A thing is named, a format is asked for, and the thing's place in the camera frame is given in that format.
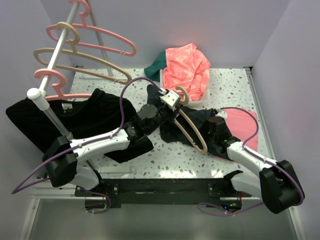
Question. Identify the black t-shirt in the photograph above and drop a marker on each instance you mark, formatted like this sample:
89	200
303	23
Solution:
101	113

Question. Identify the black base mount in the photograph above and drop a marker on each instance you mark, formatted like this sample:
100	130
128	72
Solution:
164	191

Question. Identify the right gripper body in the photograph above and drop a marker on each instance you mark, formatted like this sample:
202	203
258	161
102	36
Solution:
206	129

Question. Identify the white clothes rack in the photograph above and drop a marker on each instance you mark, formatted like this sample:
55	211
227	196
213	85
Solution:
37	95

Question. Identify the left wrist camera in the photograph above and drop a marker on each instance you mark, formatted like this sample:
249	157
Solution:
171	99

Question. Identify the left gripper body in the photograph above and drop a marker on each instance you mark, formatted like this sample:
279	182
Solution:
163	114

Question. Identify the dark navy shorts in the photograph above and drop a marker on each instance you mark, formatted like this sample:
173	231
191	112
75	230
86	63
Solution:
189	128

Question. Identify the rear pink hanger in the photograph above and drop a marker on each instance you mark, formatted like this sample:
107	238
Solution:
85	26

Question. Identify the front pink hanger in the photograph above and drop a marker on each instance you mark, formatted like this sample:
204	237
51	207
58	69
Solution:
60	95

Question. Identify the pink hanger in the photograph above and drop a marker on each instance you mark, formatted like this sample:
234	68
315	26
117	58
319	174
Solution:
60	95
85	26

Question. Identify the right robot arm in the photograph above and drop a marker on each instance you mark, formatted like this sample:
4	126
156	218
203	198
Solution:
277	184

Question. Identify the dark green garment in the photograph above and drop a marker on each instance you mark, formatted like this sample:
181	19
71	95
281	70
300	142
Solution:
153	71

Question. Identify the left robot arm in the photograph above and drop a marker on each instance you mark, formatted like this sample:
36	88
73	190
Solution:
67	157

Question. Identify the coral patterned garment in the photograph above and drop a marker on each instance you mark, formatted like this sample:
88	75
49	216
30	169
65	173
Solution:
187	67

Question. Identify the white plastic bin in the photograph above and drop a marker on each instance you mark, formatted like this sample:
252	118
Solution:
192	103

